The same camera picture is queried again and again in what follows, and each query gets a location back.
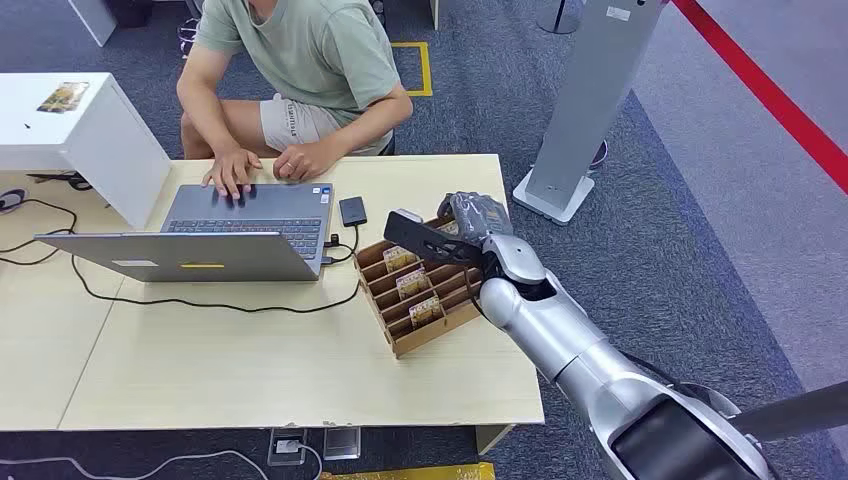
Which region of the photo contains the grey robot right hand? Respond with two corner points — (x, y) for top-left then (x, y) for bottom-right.
(438, 191), (515, 246)

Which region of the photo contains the person's left hand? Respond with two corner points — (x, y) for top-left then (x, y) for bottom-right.
(272, 141), (334, 184)

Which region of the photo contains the person's right hand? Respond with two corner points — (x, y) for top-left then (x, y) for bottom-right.
(201, 146), (264, 201)

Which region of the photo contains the person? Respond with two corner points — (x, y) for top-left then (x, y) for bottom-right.
(176, 0), (415, 201)

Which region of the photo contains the wooden slotted card holder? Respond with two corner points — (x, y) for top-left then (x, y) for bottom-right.
(353, 214), (485, 360)

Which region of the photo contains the grey open laptop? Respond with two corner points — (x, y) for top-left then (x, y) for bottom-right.
(34, 183), (335, 284)

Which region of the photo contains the black external drive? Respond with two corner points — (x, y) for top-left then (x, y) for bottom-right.
(339, 195), (369, 229)

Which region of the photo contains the white cabinet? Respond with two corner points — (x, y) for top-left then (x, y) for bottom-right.
(0, 71), (174, 231)

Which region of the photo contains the chair base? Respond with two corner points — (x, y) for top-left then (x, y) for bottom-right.
(176, 0), (204, 58)

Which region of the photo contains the grey pillar with white base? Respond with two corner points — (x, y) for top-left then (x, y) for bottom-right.
(511, 0), (664, 227)

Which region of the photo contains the white furniture panel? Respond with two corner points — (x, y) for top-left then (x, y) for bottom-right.
(66, 0), (120, 48)

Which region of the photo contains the wooden table leg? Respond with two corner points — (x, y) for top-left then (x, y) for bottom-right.
(474, 423), (517, 457)

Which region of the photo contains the yellow patterned sheet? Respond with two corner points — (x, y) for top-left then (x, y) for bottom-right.
(320, 462), (497, 480)

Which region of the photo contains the floor socket cover plate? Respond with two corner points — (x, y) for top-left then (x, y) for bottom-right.
(322, 427), (363, 462)

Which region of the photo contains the floor socket with plug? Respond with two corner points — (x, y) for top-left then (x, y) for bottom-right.
(266, 428), (310, 468)

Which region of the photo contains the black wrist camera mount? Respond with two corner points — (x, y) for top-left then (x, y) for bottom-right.
(382, 208), (490, 270)

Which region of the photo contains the short black drive cable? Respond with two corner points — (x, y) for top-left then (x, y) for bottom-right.
(322, 225), (361, 267)

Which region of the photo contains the long black power cable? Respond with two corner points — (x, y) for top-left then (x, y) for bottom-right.
(70, 254), (362, 315)

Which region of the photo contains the black cable bundle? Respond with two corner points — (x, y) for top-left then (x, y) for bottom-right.
(26, 170), (95, 193)

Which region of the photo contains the looped black cable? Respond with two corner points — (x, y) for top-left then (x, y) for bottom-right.
(0, 197), (79, 268)

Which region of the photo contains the white floor cable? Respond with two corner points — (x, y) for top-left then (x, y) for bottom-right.
(0, 441), (325, 480)

